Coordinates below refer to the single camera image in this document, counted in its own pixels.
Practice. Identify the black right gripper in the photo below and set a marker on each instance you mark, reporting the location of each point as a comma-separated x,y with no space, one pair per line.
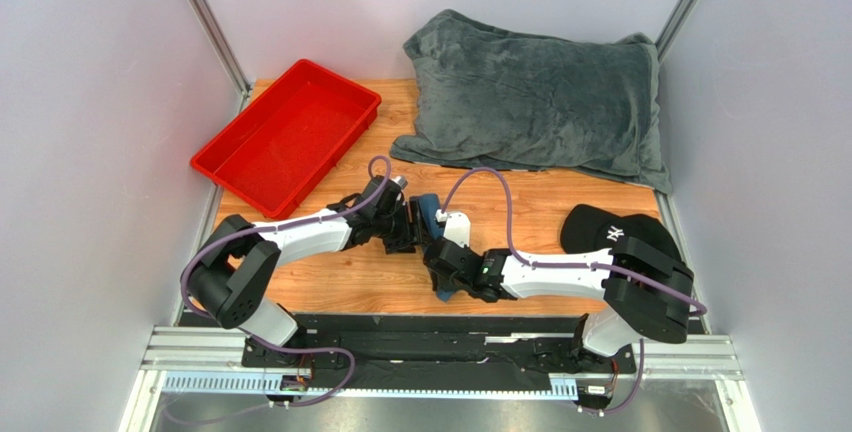
438,260

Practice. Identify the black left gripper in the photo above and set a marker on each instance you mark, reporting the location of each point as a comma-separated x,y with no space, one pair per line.
412,233

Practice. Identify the blue t shirt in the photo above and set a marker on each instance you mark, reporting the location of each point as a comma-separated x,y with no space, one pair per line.
429,205

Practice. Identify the red plastic tray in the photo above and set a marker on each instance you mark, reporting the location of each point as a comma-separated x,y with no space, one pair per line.
282,145

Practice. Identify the black baseball cap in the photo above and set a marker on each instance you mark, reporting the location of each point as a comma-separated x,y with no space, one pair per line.
588,229

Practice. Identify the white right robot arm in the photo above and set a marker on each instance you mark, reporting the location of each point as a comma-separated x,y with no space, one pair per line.
648,294

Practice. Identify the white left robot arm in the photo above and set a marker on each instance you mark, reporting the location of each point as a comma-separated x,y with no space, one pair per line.
228,277

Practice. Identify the grey plush pillow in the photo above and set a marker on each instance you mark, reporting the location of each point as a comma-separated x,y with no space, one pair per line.
516,101

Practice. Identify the left aluminium frame post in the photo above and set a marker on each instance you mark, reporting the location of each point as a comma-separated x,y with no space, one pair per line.
221,45

